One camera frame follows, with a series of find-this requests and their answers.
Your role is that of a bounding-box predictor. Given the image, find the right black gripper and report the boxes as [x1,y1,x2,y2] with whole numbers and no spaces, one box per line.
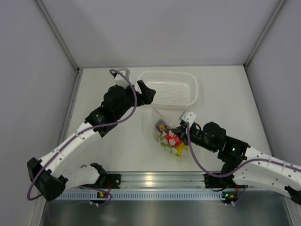
[172,124,218,153]

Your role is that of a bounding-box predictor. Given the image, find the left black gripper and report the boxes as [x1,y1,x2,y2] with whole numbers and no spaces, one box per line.
[114,81,156,120]

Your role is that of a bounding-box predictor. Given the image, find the clear zip top bag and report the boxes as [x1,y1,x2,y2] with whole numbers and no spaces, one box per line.
[145,105,188,161]

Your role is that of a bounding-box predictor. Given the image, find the red fake tomato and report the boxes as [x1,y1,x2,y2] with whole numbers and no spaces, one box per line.
[165,131,182,146]

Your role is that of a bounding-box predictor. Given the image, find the green fake grapes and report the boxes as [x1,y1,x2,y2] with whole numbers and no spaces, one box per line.
[160,141,177,155]

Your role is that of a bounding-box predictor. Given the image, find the dark purple fake fruit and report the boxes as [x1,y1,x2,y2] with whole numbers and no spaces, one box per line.
[155,119,170,137]

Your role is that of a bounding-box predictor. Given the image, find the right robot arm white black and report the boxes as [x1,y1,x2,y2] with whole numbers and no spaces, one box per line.
[171,121,301,204]

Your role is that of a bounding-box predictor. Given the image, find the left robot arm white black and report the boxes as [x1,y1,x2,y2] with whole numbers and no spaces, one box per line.
[27,80,156,201]

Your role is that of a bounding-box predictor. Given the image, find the yellow fake bananas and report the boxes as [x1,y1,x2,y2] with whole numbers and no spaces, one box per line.
[176,143,189,159]

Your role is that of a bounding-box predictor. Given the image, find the white perforated plastic basket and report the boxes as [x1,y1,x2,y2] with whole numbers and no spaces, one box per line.
[138,71,198,110]

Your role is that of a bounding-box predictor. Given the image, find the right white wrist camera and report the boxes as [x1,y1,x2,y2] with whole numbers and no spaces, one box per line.
[180,110,197,125]

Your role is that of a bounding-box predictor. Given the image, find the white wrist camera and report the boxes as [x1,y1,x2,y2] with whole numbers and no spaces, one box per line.
[113,68,130,88]
[180,110,197,125]

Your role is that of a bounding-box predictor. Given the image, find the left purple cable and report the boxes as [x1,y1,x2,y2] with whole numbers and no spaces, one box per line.
[26,69,138,201]

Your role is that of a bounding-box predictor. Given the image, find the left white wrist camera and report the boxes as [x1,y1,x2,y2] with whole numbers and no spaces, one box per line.
[113,68,130,88]

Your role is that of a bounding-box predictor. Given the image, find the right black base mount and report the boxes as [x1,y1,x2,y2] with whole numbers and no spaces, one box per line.
[204,174,236,190]

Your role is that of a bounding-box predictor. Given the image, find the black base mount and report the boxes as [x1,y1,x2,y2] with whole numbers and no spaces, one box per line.
[204,174,236,190]
[99,173,121,189]

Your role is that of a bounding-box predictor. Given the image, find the aluminium mounting rail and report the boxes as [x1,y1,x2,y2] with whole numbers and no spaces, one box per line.
[68,171,250,189]

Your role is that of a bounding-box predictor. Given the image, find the grey slotted cable duct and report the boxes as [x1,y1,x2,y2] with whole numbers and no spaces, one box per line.
[57,190,225,201]

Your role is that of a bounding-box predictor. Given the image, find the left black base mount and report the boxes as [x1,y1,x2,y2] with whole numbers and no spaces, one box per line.
[99,173,121,189]

